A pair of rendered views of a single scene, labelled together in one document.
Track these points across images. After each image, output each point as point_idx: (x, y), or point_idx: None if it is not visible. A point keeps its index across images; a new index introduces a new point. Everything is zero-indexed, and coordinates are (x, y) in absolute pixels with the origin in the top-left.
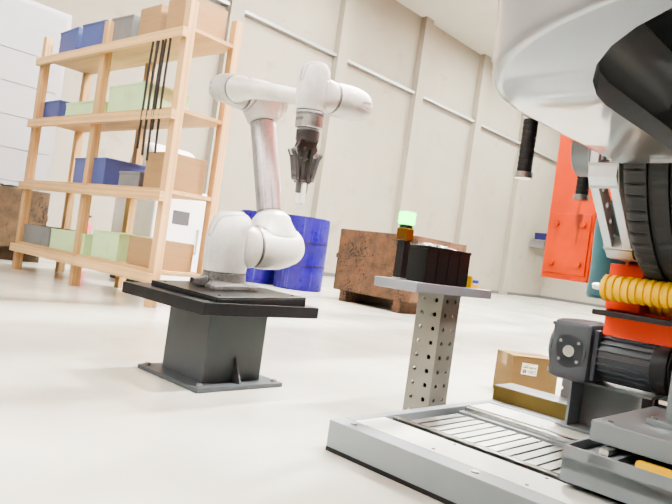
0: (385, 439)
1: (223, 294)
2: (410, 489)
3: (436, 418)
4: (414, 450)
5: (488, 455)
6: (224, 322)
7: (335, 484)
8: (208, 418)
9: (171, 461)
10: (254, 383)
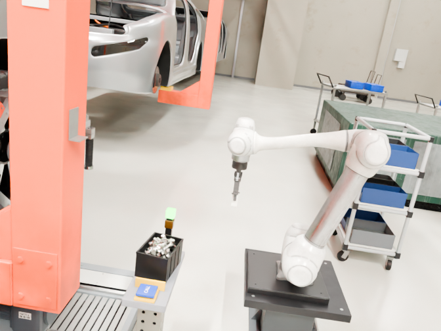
0: (122, 270)
1: (258, 257)
2: None
3: (123, 320)
4: (107, 268)
5: (80, 281)
6: None
7: (128, 267)
8: (209, 282)
9: None
10: (251, 326)
